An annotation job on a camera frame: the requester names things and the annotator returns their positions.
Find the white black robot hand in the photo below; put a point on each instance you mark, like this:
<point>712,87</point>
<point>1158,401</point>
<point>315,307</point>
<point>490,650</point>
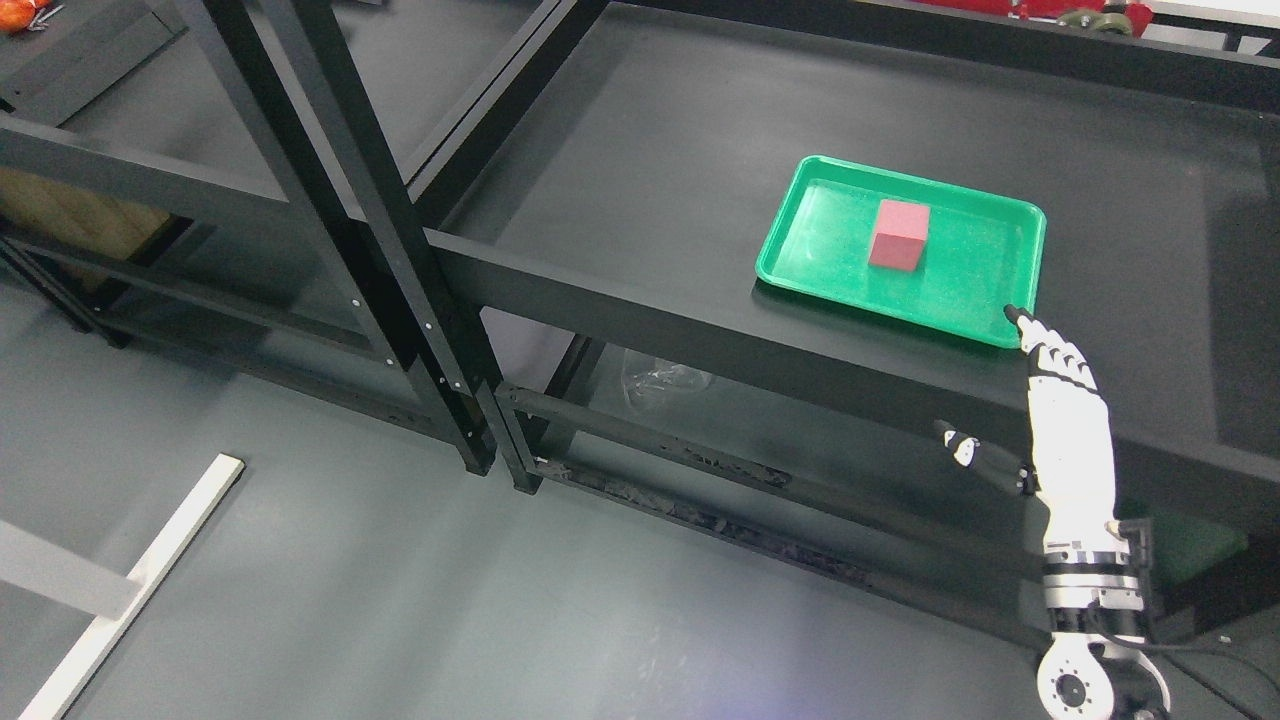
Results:
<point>1071,467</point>

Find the pink foam block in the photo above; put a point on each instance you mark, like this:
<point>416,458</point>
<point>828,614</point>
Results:
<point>899,235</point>

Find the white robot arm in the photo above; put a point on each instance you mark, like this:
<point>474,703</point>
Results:
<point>1097,665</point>

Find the green plastic tray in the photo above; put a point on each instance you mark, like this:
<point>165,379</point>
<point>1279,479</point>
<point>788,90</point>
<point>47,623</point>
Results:
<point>983,253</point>

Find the black metal shelf right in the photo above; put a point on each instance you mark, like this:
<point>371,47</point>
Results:
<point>619,176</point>

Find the black metal shelf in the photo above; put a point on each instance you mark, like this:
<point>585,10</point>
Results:
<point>218,177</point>
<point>619,176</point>

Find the black metal shelf left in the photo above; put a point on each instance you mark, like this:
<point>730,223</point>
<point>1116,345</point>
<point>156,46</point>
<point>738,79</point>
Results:
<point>218,177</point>

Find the clear plastic bag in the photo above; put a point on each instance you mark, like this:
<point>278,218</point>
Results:
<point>649,382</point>

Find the white table leg base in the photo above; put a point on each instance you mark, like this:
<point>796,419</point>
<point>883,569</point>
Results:
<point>113,600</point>

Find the red metal conveyor frame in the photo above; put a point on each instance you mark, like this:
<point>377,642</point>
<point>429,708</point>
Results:
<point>1128,18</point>

